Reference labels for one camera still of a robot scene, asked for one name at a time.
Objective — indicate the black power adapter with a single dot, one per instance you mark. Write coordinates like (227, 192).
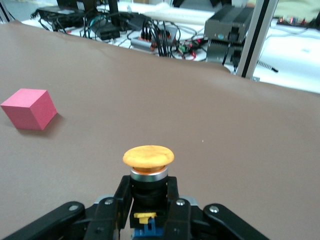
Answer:
(105, 31)

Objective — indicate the brown table mat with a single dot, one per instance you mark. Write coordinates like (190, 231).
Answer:
(175, 105)

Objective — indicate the grey finned computer box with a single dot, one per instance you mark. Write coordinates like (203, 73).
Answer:
(217, 51)
(225, 22)

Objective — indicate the black flat device box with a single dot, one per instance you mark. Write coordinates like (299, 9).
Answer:
(60, 13)

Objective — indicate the black strip with red lights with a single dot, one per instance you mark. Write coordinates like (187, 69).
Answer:
(292, 21)

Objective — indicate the aluminium camera post with bracket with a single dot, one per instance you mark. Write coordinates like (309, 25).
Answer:
(255, 37)

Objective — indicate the grey USB hub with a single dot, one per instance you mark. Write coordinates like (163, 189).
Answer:
(142, 42)

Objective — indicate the pink foam cube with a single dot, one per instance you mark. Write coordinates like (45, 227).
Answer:
(27, 112)

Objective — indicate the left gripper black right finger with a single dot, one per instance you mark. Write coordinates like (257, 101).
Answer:
(180, 220)

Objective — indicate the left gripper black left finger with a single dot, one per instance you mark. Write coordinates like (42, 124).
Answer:
(105, 220)

